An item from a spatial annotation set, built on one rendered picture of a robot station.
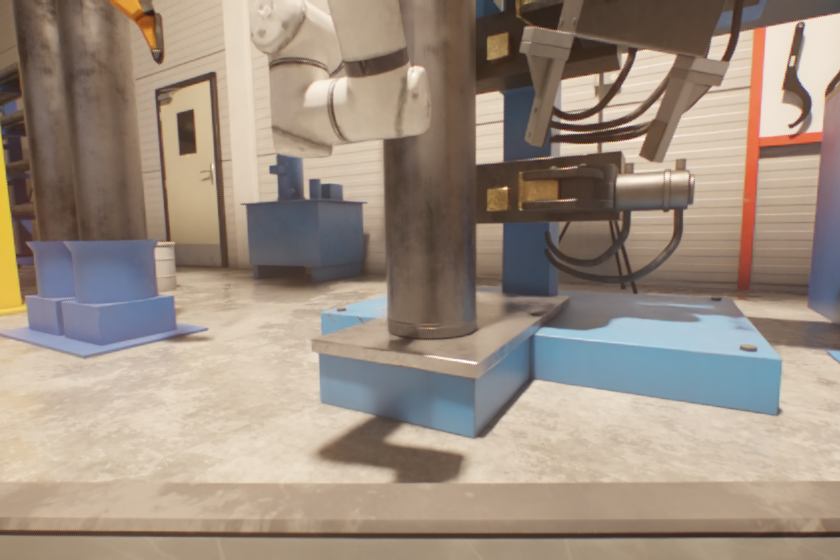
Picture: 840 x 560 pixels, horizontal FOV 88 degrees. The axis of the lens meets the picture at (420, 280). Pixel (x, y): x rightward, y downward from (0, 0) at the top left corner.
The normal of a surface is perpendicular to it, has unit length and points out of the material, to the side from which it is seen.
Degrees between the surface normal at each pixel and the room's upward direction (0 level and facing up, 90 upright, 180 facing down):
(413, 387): 90
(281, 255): 90
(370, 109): 121
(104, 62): 90
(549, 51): 114
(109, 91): 90
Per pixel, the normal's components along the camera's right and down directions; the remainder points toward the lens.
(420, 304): -0.22, 0.11
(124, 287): 0.66, 0.07
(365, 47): -0.15, 0.62
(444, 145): 0.30, 0.11
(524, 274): -0.49, 0.11
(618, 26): 0.09, 0.50
